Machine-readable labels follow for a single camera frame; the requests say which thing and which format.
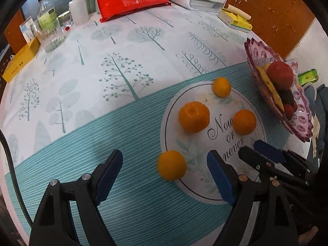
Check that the green label bottle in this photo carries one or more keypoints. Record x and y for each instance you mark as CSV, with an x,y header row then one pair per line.
x,y
46,15

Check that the dark avocado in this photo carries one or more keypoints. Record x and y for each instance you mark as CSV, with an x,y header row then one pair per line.
x,y
286,97

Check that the tree pattern tablecloth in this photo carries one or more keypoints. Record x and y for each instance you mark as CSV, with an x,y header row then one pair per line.
x,y
120,85

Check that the small glass jar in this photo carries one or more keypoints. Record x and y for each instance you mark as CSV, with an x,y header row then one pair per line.
x,y
65,19

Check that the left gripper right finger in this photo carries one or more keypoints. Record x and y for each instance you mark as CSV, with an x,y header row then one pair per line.
x,y
238,191

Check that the orange tangerine bottom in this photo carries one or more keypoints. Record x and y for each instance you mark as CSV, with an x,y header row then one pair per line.
x,y
171,165

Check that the yellow tissue pack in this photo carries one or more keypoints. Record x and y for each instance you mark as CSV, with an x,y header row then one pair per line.
x,y
234,21

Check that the orange tangerine top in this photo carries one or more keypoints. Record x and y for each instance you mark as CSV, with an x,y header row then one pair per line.
x,y
221,87

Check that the yellow cardboard box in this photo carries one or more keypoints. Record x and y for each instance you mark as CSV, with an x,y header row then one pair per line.
x,y
21,59

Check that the orange tangerine right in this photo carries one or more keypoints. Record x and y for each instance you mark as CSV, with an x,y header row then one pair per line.
x,y
244,122

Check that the white squeeze bottle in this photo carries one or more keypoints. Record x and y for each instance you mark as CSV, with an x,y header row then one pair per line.
x,y
79,12

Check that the clear glass cup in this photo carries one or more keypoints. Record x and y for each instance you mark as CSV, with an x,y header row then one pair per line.
x,y
50,37

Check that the yellow spotted banana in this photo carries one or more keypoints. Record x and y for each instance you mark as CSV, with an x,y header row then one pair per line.
x,y
276,98

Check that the red yellow apple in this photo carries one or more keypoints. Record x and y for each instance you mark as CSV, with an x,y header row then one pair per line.
x,y
281,75

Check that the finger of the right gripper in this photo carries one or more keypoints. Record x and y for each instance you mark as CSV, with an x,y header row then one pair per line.
x,y
292,161
267,168

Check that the orange tangerine left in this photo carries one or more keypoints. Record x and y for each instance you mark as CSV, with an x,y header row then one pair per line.
x,y
194,117

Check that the small red apple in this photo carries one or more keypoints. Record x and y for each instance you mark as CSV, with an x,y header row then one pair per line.
x,y
289,111

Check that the orange tangerine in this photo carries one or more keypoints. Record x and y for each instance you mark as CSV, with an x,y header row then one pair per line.
x,y
244,122
194,117
171,165
221,87

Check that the small white box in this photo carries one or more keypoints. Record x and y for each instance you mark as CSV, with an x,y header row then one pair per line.
x,y
25,28

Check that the pink glass fruit bowl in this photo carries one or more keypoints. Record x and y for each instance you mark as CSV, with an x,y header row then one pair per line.
x,y
258,54

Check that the cream paper roll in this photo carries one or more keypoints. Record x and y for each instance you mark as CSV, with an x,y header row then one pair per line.
x,y
237,11

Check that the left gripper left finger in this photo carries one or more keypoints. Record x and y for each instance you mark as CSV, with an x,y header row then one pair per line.
x,y
95,189

